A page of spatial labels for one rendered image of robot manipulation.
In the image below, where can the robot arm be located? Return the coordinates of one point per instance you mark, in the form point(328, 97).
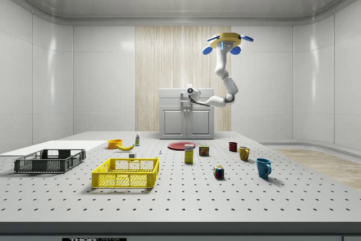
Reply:
point(229, 83)

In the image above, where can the white cabinet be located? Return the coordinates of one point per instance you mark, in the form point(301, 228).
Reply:
point(172, 122)

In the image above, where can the red plate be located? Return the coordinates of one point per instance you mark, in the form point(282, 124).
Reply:
point(177, 146)

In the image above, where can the yellow white carton box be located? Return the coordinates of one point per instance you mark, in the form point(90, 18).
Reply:
point(189, 155)

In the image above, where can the flat-sided can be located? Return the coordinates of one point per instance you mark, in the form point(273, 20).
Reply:
point(204, 151)

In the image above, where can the small white bottle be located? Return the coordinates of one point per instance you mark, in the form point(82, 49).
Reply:
point(137, 140)

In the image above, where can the red mug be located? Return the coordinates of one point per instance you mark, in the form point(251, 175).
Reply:
point(232, 147)

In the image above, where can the banana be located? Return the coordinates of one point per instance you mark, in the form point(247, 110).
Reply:
point(125, 148)

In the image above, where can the grey cube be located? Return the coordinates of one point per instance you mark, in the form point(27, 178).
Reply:
point(132, 155)

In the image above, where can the puzzle cube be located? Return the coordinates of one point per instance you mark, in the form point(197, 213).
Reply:
point(219, 172)

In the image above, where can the yellow bowl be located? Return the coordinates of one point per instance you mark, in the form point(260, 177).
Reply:
point(112, 144)

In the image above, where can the yellow mug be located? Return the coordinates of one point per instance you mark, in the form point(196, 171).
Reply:
point(243, 153)

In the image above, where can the drone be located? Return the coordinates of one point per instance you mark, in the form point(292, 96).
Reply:
point(227, 37)

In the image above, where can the yellow basket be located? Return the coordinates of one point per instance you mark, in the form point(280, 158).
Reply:
point(124, 180)

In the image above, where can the blue mug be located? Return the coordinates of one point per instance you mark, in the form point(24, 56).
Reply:
point(263, 169)

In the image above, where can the dark grey basket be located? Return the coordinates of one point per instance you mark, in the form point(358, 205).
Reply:
point(39, 165)

